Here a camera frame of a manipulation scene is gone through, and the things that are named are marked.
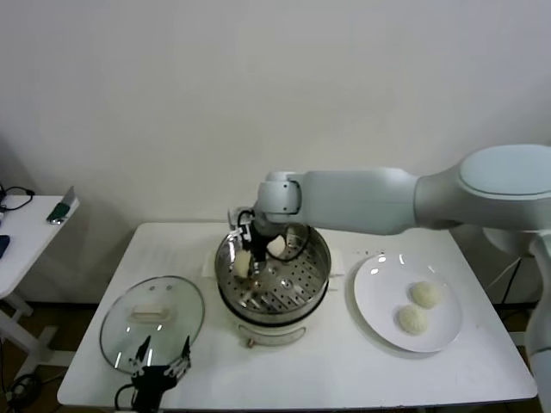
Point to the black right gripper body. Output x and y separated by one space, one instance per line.
259 241

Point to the white side table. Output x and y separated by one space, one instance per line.
30 241

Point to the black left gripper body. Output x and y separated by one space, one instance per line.
148 387

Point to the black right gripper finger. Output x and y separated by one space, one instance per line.
258 264
242 236

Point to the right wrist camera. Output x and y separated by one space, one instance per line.
234 217

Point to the stainless steel steamer basket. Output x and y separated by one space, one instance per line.
301 279

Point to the white steamed baozi bun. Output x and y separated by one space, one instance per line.
242 263
425 294
412 319
276 248

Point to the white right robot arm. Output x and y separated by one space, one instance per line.
357 198

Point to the dark blue object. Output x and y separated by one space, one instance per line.
3 247

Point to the white round plate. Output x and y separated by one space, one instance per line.
379 292

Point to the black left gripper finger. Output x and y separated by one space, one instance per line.
183 359
138 359

